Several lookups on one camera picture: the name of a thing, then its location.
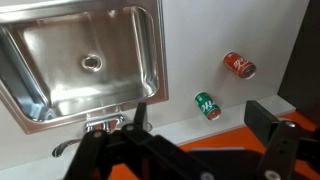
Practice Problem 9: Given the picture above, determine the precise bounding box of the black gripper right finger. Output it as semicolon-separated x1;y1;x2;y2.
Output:
243;99;320;180

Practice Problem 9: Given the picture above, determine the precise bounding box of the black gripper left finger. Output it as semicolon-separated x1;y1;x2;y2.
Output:
63;101;214;180

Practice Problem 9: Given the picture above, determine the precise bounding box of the orange soda can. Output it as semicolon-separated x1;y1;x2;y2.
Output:
223;51;257;80

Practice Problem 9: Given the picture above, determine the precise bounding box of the green soda can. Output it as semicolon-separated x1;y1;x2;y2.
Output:
194;91;222;121

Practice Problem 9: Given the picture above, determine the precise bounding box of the stainless steel sink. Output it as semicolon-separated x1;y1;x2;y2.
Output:
0;0;169;135

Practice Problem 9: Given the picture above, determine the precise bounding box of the dark wood cabinet panel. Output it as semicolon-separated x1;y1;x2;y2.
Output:
277;0;320;124

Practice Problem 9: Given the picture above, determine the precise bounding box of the chrome faucet with handles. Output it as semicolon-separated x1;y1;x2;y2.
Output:
51;113;153;158

